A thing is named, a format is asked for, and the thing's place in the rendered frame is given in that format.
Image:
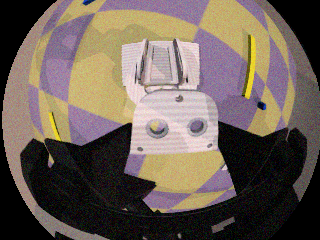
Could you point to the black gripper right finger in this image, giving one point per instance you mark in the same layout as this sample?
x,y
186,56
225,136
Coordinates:
x,y
245,153

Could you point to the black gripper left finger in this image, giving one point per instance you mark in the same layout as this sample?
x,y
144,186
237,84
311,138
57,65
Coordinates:
x,y
101,163

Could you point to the blue rectangular block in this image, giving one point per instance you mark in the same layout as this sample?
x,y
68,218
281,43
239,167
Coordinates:
x,y
86,2

